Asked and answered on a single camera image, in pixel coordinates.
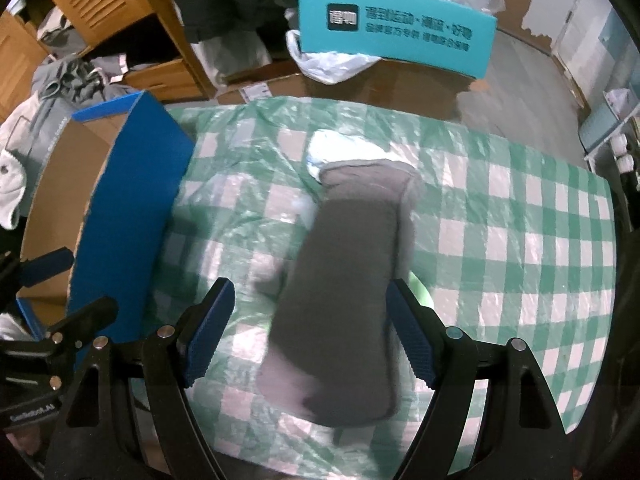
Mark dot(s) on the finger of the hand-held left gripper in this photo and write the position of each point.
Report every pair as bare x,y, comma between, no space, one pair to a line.
47,264
85,316

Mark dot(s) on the teal printed box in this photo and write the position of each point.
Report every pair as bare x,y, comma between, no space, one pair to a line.
400,25

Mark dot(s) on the grey sock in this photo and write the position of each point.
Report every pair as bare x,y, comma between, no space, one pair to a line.
345,285

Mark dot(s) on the grey clothes pile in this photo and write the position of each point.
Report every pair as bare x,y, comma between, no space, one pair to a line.
75,85

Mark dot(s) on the wooden door panel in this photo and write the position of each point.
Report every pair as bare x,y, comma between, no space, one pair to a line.
20,60

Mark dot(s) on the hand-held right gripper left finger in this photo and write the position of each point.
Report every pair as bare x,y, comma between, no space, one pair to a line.
207,340

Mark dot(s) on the large brown cardboard box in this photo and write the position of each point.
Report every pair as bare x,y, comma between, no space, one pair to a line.
415,85

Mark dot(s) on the white plastic bag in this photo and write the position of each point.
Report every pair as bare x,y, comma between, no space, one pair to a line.
325,67

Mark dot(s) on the light blue shelf rack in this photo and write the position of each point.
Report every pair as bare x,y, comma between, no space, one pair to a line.
602,127

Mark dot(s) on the white fleece garment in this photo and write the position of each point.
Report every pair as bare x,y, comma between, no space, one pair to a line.
15,175

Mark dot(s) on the wooden cabinet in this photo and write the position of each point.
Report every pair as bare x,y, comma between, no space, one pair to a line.
115,5

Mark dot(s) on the green checkered tablecloth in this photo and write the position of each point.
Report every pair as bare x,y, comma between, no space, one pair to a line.
525,260

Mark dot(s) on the dark clothes pile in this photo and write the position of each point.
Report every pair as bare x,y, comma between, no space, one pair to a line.
235,0

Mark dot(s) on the labelled flat cardboard box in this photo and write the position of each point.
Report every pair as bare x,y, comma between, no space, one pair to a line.
255,91

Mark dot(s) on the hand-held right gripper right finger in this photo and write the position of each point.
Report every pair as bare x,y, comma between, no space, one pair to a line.
412,342

